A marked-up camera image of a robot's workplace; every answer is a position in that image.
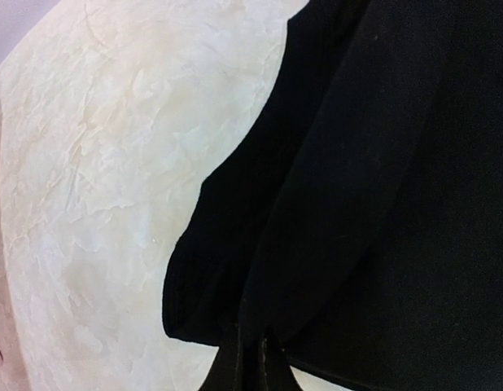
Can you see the black t-shirt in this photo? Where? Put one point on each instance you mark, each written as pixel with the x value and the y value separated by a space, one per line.
pixel 361 218

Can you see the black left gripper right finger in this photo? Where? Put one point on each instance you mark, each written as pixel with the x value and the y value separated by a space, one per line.
pixel 273 371

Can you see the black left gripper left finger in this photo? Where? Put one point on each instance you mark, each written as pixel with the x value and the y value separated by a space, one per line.
pixel 227 369

